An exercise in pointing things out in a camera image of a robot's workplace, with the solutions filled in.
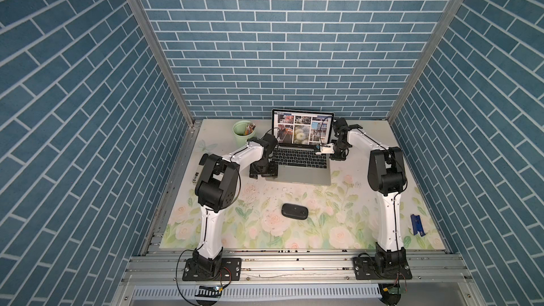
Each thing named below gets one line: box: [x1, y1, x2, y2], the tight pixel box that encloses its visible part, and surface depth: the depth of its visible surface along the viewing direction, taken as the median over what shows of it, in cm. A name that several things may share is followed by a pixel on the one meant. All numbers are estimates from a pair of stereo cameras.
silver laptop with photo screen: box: [265, 108, 335, 186], surface depth 104 cm
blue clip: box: [410, 213, 426, 238], surface depth 86 cm
